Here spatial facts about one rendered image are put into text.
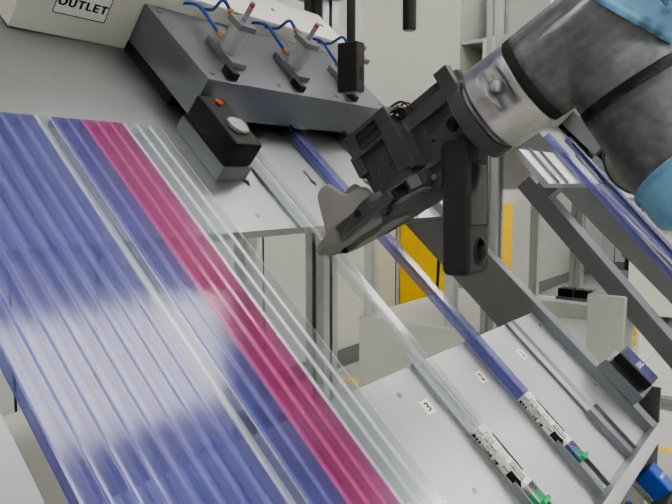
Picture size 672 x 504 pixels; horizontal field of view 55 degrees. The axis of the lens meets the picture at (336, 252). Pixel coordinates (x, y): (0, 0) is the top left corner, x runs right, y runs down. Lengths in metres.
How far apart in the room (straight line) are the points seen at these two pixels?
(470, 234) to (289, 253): 2.70
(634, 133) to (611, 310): 0.65
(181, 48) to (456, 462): 0.48
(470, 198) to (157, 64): 0.38
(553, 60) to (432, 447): 0.31
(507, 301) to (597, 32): 0.47
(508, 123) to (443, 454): 0.27
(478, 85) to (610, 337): 0.68
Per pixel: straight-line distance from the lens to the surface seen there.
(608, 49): 0.50
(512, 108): 0.52
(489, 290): 0.89
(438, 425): 0.57
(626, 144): 0.51
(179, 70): 0.72
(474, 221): 0.55
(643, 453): 0.77
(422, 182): 0.55
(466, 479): 0.56
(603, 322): 1.13
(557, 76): 0.51
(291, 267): 3.23
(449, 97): 0.55
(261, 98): 0.75
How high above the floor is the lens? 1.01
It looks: 6 degrees down
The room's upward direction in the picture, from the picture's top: straight up
